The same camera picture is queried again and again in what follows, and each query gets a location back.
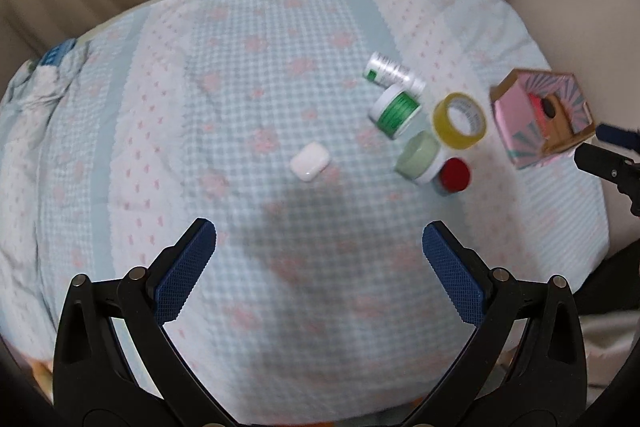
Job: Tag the yellow tape roll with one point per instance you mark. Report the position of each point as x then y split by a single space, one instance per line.
452 127

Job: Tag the red cap jar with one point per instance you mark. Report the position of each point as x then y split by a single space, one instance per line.
454 176

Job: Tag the pink cardboard box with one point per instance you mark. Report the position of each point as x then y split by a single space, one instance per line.
525 122

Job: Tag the white earbuds case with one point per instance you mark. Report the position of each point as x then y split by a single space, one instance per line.
310 162

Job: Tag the light blue checkered blanket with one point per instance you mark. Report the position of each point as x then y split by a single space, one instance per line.
240 107

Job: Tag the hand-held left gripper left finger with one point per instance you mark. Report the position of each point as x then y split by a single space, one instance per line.
186 271

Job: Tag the white tube bottle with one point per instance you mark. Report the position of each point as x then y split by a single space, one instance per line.
395 74

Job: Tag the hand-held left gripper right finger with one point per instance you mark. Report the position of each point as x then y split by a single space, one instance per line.
450 272

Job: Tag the pale green jar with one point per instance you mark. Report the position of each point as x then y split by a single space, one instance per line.
420 156

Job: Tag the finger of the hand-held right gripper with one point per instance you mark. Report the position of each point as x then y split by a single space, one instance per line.
617 134
605 164

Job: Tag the green thread spool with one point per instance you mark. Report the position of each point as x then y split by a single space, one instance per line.
396 112

